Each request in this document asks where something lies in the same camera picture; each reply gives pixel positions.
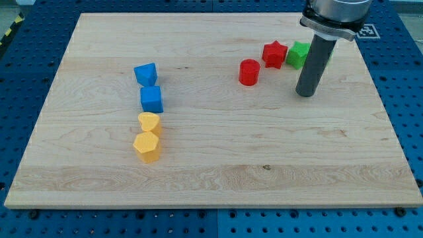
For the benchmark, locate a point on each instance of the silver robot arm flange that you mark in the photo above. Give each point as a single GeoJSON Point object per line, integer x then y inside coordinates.
{"type": "Point", "coordinates": [335, 19]}

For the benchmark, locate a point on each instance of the red star block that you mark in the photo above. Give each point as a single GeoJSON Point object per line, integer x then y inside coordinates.
{"type": "Point", "coordinates": [274, 54]}

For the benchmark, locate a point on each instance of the green star block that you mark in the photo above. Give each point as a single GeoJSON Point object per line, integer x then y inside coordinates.
{"type": "Point", "coordinates": [297, 54]}

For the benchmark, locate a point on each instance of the light wooden board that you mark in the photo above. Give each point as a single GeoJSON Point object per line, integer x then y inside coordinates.
{"type": "Point", "coordinates": [223, 145]}

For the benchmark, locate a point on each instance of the yellow heart block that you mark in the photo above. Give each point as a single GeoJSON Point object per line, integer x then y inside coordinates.
{"type": "Point", "coordinates": [150, 122]}

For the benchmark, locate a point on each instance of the red cylinder block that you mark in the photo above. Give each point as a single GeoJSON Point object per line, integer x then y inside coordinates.
{"type": "Point", "coordinates": [249, 72]}

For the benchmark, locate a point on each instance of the blue cube block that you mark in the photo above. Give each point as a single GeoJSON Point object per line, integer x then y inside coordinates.
{"type": "Point", "coordinates": [151, 100]}

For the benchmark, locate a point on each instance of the yellow hexagon block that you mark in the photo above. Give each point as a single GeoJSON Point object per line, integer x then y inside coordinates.
{"type": "Point", "coordinates": [147, 147]}

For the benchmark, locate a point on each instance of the blue pentagon block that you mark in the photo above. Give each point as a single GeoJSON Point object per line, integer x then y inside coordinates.
{"type": "Point", "coordinates": [146, 75]}

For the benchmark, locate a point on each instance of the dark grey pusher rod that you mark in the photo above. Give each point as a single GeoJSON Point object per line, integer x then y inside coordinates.
{"type": "Point", "coordinates": [316, 61]}

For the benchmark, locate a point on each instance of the white fiducial marker tag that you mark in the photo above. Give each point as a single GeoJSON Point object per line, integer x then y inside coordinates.
{"type": "Point", "coordinates": [368, 31]}

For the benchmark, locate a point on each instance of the yellow black hazard tape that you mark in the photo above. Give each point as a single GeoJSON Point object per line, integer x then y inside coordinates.
{"type": "Point", "coordinates": [12, 30]}

